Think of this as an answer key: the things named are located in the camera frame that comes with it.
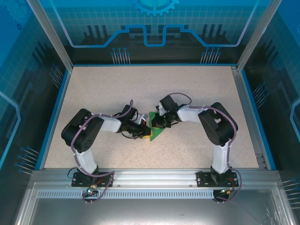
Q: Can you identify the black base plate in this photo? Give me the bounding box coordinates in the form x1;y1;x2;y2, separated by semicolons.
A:
71;172;114;188
196;171;239;188

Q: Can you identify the right blue side panel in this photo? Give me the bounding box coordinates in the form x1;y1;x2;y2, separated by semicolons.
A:
241;0;300;225

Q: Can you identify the slotted grey cable duct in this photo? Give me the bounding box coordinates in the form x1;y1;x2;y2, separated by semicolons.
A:
37;190;215;198

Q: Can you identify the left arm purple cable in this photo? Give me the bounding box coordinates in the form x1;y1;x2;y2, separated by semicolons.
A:
71;99;134;204

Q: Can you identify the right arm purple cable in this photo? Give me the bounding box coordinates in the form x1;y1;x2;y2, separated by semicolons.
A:
168;92;243;203

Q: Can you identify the metal tray surface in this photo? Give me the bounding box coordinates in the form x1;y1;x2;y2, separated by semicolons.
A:
14;182;293;225

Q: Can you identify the aluminium mounting rail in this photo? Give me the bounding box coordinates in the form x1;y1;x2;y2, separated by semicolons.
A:
31;168;279;188

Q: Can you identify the blue printed rear panel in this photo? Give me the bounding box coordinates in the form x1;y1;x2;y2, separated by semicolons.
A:
37;0;270;65

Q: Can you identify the right aluminium corner post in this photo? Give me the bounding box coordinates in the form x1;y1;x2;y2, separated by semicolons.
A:
236;0;283;72

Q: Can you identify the aluminium corner post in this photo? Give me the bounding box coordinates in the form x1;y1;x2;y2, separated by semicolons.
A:
236;0;283;72
26;0;74;71

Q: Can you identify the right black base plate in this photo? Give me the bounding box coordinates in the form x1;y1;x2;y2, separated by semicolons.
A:
196;171;239;188

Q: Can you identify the left aluminium corner post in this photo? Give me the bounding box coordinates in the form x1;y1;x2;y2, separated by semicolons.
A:
26;0;74;71

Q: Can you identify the left blue side panel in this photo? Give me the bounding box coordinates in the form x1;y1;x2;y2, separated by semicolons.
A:
0;0;71;225

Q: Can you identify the thin black wire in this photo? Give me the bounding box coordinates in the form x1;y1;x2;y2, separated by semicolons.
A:
67;166;79;179

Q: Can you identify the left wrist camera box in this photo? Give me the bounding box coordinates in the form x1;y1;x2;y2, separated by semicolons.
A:
137;113;149;127

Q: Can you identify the green square paper sheet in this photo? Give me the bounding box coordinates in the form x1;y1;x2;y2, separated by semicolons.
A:
149;111;167;142

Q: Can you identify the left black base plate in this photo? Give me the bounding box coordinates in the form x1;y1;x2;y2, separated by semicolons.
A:
71;172;114;188

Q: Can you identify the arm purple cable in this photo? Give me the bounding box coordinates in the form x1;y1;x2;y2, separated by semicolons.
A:
168;92;243;203
71;99;134;204

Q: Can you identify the blue side panel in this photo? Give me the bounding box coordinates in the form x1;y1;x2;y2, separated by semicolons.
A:
241;0;300;225
0;0;71;225

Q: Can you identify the blue table border frame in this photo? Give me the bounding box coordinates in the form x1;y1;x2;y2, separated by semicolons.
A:
35;63;277;171

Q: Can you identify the aluminium side rail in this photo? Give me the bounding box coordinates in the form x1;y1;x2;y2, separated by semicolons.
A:
231;66;268;169

